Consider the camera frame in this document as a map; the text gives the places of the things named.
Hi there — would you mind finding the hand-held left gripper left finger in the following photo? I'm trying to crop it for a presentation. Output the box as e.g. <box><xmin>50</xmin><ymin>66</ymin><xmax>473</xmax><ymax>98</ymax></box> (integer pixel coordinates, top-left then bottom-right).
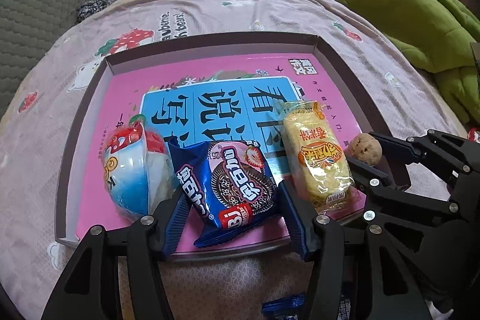
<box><xmin>41</xmin><ymin>186</ymin><xmax>192</xmax><ymax>320</ymax></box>

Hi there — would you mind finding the grey shallow cardboard box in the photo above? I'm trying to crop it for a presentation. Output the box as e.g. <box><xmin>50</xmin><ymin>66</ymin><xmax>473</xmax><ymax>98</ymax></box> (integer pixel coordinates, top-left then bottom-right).
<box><xmin>54</xmin><ymin>31</ymin><xmax>411</xmax><ymax>261</ymax></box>

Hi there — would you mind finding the white blue round snack packet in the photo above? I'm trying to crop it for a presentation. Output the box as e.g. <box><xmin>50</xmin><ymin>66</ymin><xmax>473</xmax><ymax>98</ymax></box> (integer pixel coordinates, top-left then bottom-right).
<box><xmin>102</xmin><ymin>115</ymin><xmax>181</xmax><ymax>222</ymax></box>

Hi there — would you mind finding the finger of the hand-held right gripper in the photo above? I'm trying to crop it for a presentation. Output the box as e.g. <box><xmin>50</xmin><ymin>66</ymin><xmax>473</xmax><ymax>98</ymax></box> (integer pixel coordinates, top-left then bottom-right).
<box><xmin>367</xmin><ymin>130</ymin><xmax>480</xmax><ymax>186</ymax></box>
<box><xmin>347</xmin><ymin>157</ymin><xmax>469</xmax><ymax>235</ymax></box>

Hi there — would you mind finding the brown walnut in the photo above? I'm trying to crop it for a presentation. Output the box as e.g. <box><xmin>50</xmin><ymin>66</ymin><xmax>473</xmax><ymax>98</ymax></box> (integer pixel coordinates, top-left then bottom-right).
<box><xmin>346</xmin><ymin>133</ymin><xmax>383</xmax><ymax>168</ymax></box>

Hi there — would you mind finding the green fleece blanket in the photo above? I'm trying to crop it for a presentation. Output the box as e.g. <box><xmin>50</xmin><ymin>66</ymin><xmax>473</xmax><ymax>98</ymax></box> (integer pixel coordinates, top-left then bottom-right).
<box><xmin>334</xmin><ymin>0</ymin><xmax>480</xmax><ymax>126</ymax></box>

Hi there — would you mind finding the yellow cake packet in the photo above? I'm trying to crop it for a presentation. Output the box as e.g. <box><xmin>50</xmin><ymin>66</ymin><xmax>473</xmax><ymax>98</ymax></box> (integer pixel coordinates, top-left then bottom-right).
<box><xmin>275</xmin><ymin>100</ymin><xmax>355</xmax><ymax>214</ymax></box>

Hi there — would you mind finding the grey quilted headboard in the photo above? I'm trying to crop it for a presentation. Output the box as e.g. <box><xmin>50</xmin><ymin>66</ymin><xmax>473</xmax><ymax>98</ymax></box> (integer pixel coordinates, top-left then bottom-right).
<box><xmin>0</xmin><ymin>0</ymin><xmax>108</xmax><ymax>118</ymax></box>

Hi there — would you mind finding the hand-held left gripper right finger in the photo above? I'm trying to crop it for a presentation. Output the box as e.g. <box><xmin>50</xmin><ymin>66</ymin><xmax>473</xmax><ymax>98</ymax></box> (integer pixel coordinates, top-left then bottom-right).
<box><xmin>277</xmin><ymin>179</ymin><xmax>432</xmax><ymax>320</ymax></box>

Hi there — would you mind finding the dark floral cloth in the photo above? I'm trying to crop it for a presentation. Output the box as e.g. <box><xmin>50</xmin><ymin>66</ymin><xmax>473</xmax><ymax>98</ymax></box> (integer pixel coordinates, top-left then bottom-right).
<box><xmin>75</xmin><ymin>0</ymin><xmax>127</xmax><ymax>24</ymax></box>

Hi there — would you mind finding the pink and blue book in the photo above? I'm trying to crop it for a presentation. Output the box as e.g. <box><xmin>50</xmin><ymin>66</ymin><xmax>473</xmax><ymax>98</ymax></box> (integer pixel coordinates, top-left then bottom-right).
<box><xmin>75</xmin><ymin>52</ymin><xmax>369</xmax><ymax>254</ymax></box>

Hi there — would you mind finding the pink strawberry print bedsheet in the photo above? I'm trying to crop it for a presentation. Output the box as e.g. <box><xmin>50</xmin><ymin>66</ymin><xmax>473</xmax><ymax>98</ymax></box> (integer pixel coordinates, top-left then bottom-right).
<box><xmin>0</xmin><ymin>0</ymin><xmax>466</xmax><ymax>320</ymax></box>

